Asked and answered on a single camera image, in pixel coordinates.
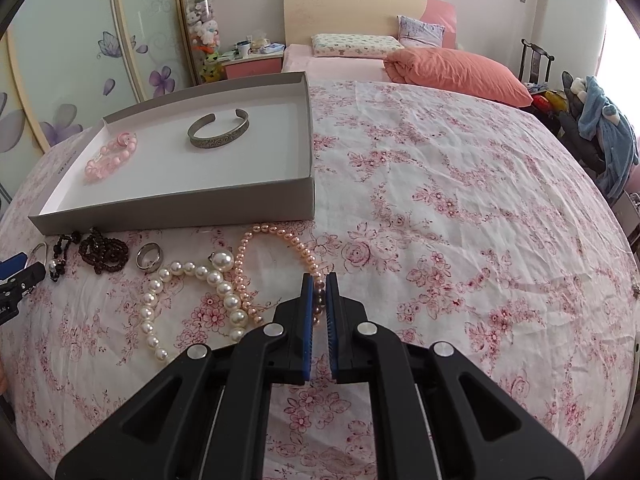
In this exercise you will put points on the cream patterned pillow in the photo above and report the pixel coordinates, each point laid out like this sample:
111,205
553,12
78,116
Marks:
355,44

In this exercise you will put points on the pink and white nightstand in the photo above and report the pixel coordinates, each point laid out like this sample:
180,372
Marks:
252,66

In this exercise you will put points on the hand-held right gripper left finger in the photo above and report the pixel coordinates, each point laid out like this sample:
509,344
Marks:
307,330

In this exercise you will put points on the blue fleece garment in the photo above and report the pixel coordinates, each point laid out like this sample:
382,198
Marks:
607,130

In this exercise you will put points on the white plush toy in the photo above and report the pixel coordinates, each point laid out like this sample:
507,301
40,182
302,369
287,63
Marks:
578,86

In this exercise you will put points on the blue patterned packet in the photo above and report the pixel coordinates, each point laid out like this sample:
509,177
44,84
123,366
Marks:
272,49

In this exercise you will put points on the dark wooden chair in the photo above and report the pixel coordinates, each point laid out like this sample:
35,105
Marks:
535,62

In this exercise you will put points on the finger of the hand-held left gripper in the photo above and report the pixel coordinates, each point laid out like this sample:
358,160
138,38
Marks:
12,262
30,275

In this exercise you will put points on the black chair with clothes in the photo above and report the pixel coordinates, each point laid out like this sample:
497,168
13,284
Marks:
572,120

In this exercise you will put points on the silver oval metal loop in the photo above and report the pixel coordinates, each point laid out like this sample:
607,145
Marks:
34,250

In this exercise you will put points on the white mug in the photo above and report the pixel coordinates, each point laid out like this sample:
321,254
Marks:
243,49

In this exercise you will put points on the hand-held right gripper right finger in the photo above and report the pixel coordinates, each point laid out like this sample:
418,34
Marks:
331,330

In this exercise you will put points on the grey cardboard tray box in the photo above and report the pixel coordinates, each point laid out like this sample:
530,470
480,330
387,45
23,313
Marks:
225,175

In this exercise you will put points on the plain pink mattress sheet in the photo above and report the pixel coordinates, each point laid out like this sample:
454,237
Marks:
340,67

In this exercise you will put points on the lavender printed pillow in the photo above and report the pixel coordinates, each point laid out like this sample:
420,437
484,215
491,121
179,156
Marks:
420,32

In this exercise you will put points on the clear tube of plush toys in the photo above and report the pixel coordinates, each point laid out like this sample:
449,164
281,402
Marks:
205,30

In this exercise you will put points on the folded orange quilt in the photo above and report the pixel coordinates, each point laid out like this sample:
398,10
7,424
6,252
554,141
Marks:
450,72

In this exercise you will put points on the floral glass sliding wardrobe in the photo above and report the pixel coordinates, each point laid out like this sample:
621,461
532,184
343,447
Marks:
65,60

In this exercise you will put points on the pile of colourful bags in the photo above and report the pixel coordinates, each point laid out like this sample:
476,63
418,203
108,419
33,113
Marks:
547,99

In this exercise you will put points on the silver engraved cuff bangle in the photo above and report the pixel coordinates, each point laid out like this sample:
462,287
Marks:
210,141

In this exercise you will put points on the beige and pink headboard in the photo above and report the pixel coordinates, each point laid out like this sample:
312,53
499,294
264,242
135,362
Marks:
350,10

